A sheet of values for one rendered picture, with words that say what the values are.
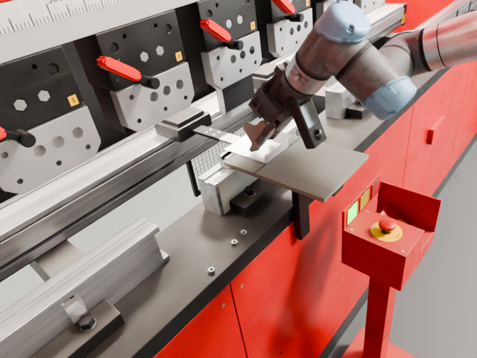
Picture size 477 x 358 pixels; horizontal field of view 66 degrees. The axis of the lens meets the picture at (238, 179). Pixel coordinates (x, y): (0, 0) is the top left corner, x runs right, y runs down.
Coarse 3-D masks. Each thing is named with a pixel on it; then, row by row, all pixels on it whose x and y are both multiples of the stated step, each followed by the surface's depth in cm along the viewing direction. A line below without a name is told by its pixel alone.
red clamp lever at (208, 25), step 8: (200, 24) 63; (208, 24) 62; (216, 24) 63; (208, 32) 64; (216, 32) 63; (224, 32) 65; (224, 40) 66; (232, 40) 67; (240, 40) 68; (232, 48) 69; (240, 48) 68
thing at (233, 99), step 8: (240, 80) 82; (248, 80) 84; (224, 88) 79; (232, 88) 80; (240, 88) 82; (248, 88) 84; (216, 96) 80; (224, 96) 79; (232, 96) 81; (240, 96) 83; (248, 96) 85; (224, 104) 80; (232, 104) 82; (240, 104) 84; (224, 112) 81; (232, 112) 84; (224, 120) 83
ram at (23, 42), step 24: (0, 0) 43; (144, 0) 56; (168, 0) 59; (192, 0) 63; (48, 24) 48; (72, 24) 50; (96, 24) 52; (120, 24) 55; (0, 48) 44; (24, 48) 46; (48, 48) 49
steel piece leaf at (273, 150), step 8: (240, 144) 90; (248, 144) 89; (264, 144) 88; (272, 144) 87; (280, 144) 83; (232, 152) 87; (240, 152) 86; (248, 152) 86; (256, 152) 85; (264, 152) 85; (272, 152) 81; (280, 152) 84; (256, 160) 83; (264, 160) 82
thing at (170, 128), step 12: (192, 108) 104; (168, 120) 99; (180, 120) 98; (192, 120) 100; (204, 120) 102; (156, 132) 104; (168, 132) 100; (180, 132) 97; (192, 132) 100; (204, 132) 97; (216, 132) 96
